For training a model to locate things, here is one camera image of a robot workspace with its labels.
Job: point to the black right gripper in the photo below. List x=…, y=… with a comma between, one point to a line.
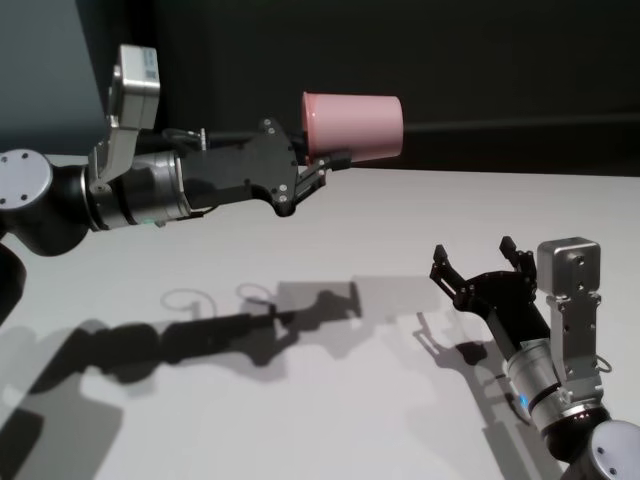
x=505, y=300

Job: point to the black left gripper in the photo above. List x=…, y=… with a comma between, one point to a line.
x=240, y=172

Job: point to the pink plastic cup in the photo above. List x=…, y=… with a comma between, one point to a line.
x=360, y=125

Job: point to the blue-grey panel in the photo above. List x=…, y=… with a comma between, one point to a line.
x=40, y=75

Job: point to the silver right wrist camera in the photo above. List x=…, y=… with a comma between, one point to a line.
x=570, y=265

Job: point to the thin grey partition rail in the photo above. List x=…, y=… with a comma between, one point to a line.
x=500, y=129

